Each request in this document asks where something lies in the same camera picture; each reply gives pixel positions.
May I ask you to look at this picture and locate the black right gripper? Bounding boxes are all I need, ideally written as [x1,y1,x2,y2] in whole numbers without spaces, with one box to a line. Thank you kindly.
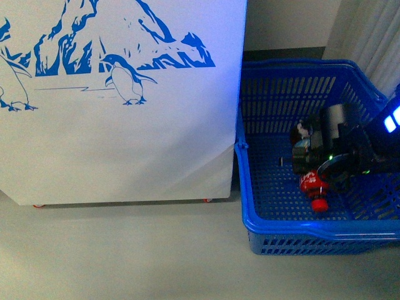
[290,102,377,193]

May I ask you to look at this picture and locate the red cap cola bottle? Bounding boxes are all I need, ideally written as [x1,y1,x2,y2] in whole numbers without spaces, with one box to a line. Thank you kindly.
[299,169,329,213]

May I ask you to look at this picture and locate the blue plastic shopping basket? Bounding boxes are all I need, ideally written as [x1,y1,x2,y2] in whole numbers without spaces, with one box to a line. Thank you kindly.
[235,59,399,256]

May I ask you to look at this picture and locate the white pleated curtain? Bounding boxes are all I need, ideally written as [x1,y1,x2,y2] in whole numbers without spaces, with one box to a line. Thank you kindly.
[322,1,399,99]

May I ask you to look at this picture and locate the white blue chest freezer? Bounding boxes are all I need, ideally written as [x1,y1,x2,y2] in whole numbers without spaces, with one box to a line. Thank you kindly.
[1,1,248,206]

